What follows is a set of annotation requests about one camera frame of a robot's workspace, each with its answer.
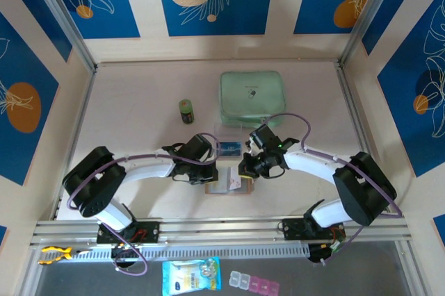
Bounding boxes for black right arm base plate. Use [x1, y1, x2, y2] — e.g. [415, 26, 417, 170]
[280, 217, 347, 241]

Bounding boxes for clear acrylic tray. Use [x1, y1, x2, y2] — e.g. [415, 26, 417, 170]
[213, 122, 245, 162]

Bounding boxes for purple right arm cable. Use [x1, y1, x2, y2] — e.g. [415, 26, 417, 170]
[260, 112, 403, 266]

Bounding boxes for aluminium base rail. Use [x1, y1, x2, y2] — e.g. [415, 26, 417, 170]
[29, 215, 414, 250]

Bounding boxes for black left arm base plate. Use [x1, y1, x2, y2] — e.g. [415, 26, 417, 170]
[96, 219, 161, 245]

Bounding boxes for white and pink pill organizer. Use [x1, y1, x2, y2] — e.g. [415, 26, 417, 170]
[228, 270, 280, 296]

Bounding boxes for aluminium corner post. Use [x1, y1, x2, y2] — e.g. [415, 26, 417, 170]
[339, 0, 407, 66]
[24, 0, 97, 73]

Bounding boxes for mint green zip pouch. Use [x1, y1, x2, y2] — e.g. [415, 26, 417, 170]
[218, 70, 288, 129]

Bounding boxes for aluminium table edge rail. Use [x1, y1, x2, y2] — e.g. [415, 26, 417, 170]
[51, 66, 99, 221]
[335, 61, 392, 213]

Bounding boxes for white credit card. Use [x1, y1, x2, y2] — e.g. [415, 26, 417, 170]
[227, 166, 243, 192]

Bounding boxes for blue and yellow snack packet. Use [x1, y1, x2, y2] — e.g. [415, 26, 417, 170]
[161, 256, 223, 294]

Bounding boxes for yellow handled pliers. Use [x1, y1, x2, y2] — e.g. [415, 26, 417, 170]
[38, 245, 93, 265]

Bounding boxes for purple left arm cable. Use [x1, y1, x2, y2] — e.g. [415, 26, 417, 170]
[66, 132, 222, 276]

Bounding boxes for brown leather card holder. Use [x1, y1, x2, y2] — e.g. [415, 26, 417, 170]
[204, 167, 254, 196]

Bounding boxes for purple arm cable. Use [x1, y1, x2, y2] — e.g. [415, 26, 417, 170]
[66, 132, 222, 276]
[260, 112, 403, 266]

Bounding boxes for blue credit card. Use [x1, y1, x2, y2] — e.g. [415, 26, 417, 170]
[220, 140, 243, 158]

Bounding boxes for slotted grey cable duct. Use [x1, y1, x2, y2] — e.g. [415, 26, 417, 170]
[72, 243, 310, 262]

